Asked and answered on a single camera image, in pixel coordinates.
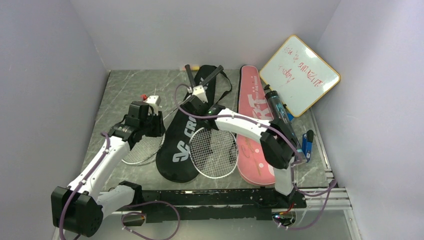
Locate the white racket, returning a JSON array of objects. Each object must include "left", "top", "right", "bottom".
[
  {"left": 121, "top": 64, "right": 196, "bottom": 166},
  {"left": 189, "top": 65, "right": 239, "bottom": 179}
]

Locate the black racket bag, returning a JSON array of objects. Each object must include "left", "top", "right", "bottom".
[{"left": 155, "top": 65, "right": 233, "bottom": 183}]

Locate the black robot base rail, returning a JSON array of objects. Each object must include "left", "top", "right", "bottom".
[{"left": 110, "top": 187, "right": 306, "bottom": 223}]

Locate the pink racket bag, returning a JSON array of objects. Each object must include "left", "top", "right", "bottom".
[{"left": 236, "top": 64, "right": 282, "bottom": 187}]

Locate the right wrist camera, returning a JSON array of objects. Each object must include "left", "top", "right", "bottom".
[{"left": 192, "top": 84, "right": 208, "bottom": 103}]

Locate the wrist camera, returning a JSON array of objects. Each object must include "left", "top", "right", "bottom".
[
  {"left": 192, "top": 84, "right": 208, "bottom": 103},
  {"left": 140, "top": 94, "right": 162, "bottom": 112}
]

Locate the whiteboard with yellow frame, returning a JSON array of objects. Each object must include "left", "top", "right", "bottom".
[{"left": 259, "top": 35, "right": 341, "bottom": 117}]

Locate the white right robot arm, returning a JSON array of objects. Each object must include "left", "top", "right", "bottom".
[{"left": 174, "top": 88, "right": 337, "bottom": 208}]

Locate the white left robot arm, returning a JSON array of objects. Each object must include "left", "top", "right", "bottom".
[{"left": 50, "top": 95, "right": 165, "bottom": 240}]

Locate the black shuttlecock tube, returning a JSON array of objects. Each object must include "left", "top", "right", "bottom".
[{"left": 265, "top": 90, "right": 306, "bottom": 160}]

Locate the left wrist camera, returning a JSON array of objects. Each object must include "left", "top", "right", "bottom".
[{"left": 140, "top": 94, "right": 162, "bottom": 112}]

